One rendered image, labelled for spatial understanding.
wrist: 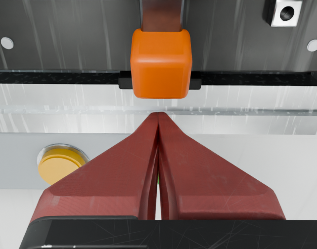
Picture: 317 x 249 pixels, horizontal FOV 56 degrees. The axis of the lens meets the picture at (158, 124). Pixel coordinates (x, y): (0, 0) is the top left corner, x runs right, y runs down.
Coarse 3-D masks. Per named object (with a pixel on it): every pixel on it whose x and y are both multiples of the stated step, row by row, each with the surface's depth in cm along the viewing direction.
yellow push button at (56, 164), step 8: (48, 152) 26; (56, 152) 25; (64, 152) 25; (72, 152) 26; (48, 160) 25; (56, 160) 25; (64, 160) 25; (72, 160) 25; (80, 160) 26; (40, 168) 26; (48, 168) 26; (56, 168) 26; (64, 168) 26; (72, 168) 26; (48, 176) 26; (56, 176) 26; (64, 176) 26
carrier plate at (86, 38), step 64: (0, 0) 18; (64, 0) 18; (128, 0) 18; (192, 0) 18; (256, 0) 18; (0, 64) 20; (64, 64) 20; (128, 64) 20; (192, 64) 20; (256, 64) 20
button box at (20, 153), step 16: (0, 144) 26; (16, 144) 26; (32, 144) 26; (48, 144) 26; (64, 144) 26; (80, 144) 26; (96, 144) 26; (112, 144) 26; (0, 160) 27; (16, 160) 27; (32, 160) 27; (0, 176) 28; (16, 176) 28; (32, 176) 28
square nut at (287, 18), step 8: (272, 0) 18; (280, 0) 17; (288, 0) 17; (296, 0) 17; (272, 8) 18; (280, 8) 17; (288, 8) 18; (296, 8) 17; (272, 16) 18; (288, 16) 18; (296, 16) 18; (272, 24) 18; (280, 24) 18; (288, 24) 18; (296, 24) 18
